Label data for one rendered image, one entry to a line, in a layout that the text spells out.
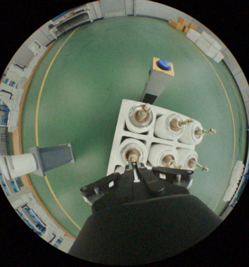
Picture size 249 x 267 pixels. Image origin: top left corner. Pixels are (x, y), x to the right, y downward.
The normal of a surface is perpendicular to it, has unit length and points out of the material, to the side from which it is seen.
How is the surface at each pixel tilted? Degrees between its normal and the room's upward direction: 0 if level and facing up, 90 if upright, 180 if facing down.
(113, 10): 90
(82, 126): 0
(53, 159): 90
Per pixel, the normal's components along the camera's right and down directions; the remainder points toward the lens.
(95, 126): -0.06, -0.04
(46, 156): 0.98, -0.18
